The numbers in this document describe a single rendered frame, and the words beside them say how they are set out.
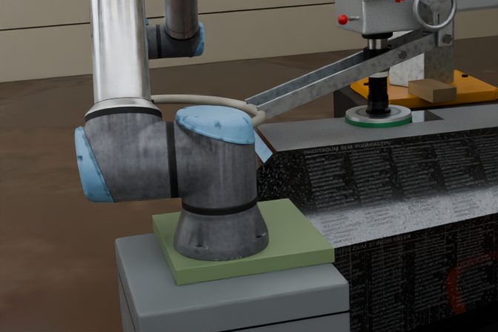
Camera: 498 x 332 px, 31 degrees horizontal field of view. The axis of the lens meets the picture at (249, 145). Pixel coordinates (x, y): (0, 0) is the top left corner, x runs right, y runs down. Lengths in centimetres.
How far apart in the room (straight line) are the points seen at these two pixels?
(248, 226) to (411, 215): 97
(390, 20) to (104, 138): 133
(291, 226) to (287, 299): 25
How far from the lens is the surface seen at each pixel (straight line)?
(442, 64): 367
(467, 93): 355
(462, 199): 268
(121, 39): 174
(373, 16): 275
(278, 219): 190
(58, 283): 394
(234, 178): 168
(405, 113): 290
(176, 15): 222
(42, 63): 875
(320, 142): 268
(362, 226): 255
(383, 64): 285
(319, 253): 174
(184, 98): 292
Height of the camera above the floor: 154
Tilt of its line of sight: 15 degrees down
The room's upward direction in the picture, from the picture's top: 3 degrees counter-clockwise
